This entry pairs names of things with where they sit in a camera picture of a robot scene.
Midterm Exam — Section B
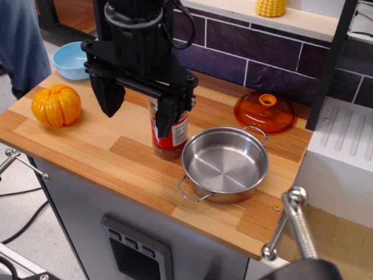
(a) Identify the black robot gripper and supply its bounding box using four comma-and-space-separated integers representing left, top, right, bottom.
81, 11, 198, 138

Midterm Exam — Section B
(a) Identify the stainless steel pot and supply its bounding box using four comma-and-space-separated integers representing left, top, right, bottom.
181, 127, 269, 204

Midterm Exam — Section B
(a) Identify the orange glass pot lid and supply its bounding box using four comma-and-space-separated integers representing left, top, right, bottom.
234, 91, 298, 135

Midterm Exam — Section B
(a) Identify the yellow toy corn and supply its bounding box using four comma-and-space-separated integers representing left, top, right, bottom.
255, 0, 287, 18

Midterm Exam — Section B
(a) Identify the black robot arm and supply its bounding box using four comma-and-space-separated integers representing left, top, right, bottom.
81, 1, 198, 138

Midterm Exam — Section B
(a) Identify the black floor cable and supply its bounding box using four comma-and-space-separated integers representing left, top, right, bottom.
0, 186, 50, 245

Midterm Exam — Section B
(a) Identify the person in blue jeans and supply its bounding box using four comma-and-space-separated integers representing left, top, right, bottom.
1, 0, 52, 99

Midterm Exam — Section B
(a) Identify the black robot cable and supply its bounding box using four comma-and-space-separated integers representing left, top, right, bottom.
163, 0, 196, 50

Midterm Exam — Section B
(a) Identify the almond jar with red label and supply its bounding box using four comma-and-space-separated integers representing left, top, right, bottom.
147, 97, 188, 160

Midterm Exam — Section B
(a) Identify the metal clamp handle left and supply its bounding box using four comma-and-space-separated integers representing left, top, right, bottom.
0, 148, 51, 182

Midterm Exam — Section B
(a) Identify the wooden shelf board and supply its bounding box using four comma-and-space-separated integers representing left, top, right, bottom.
182, 0, 344, 42

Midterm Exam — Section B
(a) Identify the black shelf post right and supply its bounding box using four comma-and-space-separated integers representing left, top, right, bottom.
305, 0, 358, 131

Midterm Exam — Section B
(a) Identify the grey toy oven panel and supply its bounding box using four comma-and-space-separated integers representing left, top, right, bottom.
101, 215, 174, 279

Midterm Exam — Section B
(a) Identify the white toy sink drainer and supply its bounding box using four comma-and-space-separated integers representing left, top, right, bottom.
308, 97, 372, 172

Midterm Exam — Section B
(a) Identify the orange toy pumpkin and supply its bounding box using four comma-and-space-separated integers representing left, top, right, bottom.
31, 85, 82, 127

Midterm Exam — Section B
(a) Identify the light blue bowl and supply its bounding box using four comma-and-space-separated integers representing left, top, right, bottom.
52, 41, 89, 81

